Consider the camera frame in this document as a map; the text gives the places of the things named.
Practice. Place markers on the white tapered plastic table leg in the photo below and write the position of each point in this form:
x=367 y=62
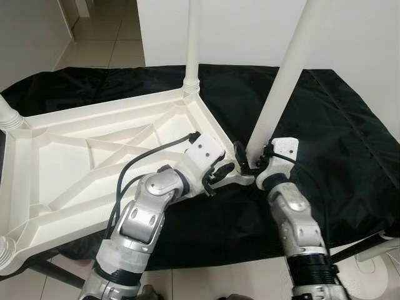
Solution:
x=287 y=75
x=7 y=115
x=192 y=44
x=5 y=253

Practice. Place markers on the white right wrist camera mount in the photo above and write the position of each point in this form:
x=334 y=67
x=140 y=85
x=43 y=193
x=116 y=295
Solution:
x=284 y=150

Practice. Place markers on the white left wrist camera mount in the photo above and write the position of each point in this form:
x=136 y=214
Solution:
x=203 y=150

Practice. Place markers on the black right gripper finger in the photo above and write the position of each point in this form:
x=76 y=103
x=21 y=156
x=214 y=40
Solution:
x=241 y=156

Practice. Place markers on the grey robot left foot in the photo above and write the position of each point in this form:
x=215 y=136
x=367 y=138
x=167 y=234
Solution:
x=149 y=294

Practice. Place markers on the black metal frame bar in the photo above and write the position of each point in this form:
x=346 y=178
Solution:
x=359 y=247
x=53 y=274

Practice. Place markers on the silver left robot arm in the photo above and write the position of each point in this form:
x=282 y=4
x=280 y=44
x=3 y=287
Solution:
x=144 y=219

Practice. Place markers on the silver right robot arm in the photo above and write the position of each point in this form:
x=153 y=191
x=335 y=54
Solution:
x=294 y=219

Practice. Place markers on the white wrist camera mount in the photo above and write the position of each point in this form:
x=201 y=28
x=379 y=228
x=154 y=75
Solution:
x=203 y=150
x=284 y=150

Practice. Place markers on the grey robot foot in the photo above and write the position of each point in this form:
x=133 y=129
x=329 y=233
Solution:
x=149 y=294
x=237 y=297

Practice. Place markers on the black table cloth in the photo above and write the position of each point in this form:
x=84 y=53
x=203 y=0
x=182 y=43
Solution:
x=337 y=125

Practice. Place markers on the grey robot right foot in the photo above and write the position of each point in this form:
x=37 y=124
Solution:
x=237 y=297

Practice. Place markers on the white plastic ribbed table top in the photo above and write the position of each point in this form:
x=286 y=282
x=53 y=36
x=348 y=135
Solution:
x=62 y=162

